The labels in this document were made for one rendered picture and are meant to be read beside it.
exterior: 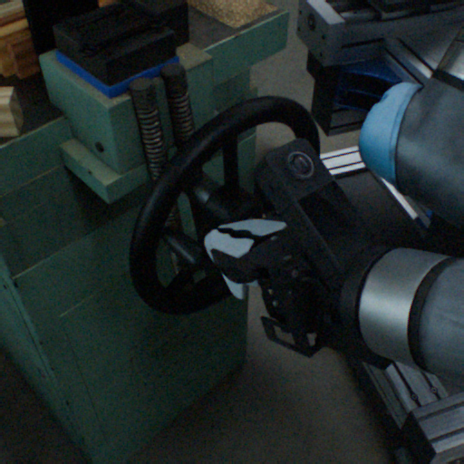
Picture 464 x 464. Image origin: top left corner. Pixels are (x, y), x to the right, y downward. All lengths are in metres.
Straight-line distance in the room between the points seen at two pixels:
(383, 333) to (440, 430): 0.86
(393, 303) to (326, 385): 1.12
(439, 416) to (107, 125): 0.88
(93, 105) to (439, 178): 0.35
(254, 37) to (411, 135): 0.45
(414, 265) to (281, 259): 0.11
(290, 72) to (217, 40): 1.66
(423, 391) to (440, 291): 0.91
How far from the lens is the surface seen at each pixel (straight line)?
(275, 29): 0.87
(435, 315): 0.35
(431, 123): 0.43
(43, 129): 0.68
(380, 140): 0.44
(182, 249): 0.56
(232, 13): 0.85
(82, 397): 1.08
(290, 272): 0.43
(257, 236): 0.50
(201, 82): 0.65
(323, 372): 1.49
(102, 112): 0.60
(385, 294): 0.37
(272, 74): 2.43
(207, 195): 0.68
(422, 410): 1.24
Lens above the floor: 1.29
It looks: 47 degrees down
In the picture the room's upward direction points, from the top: straight up
